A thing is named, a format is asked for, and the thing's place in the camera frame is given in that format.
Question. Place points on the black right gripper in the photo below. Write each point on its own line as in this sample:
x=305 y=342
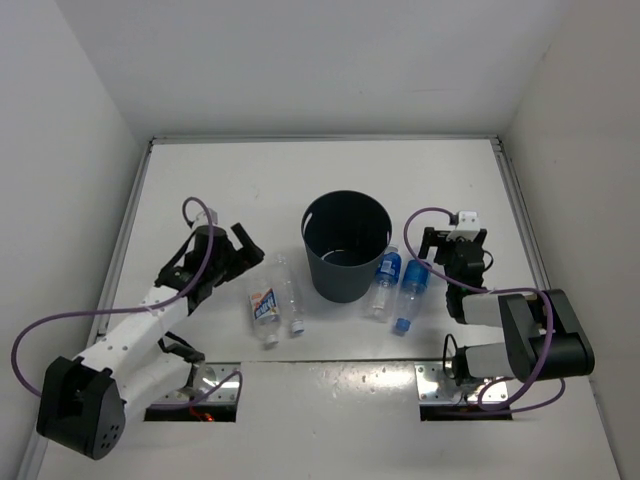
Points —
x=432 y=238

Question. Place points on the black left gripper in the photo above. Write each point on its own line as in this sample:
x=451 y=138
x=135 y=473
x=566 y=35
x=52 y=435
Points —
x=244 y=258

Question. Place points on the clear unlabelled plastic bottle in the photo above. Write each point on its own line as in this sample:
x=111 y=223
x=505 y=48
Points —
x=287 y=294

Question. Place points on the clear bottle orange blue label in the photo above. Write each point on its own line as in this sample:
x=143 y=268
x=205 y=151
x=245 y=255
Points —
x=264 y=308

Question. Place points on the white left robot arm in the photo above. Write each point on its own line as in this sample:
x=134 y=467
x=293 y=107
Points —
x=86 y=401

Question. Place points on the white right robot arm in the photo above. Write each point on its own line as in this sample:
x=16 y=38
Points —
x=521 y=317

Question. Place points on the dark grey garbage bin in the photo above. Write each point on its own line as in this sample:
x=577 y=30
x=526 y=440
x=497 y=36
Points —
x=345 y=235

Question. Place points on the blue capped plastic bottle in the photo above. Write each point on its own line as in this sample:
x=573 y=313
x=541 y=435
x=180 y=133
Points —
x=410 y=297

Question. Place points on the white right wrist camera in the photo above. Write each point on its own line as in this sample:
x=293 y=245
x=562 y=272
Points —
x=465 y=226

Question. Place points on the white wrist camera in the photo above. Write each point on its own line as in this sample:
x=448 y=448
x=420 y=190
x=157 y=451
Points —
x=465 y=226
x=205 y=218

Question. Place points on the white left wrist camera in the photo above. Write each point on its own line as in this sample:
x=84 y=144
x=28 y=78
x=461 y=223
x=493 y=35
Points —
x=205 y=218

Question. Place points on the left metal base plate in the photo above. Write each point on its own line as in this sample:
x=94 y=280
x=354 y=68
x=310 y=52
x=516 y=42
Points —
x=216 y=384

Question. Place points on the metal base plate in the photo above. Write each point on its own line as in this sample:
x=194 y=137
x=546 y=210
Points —
x=437 y=388
x=216 y=384

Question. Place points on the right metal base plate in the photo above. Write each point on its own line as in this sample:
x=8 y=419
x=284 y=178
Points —
x=437 y=388

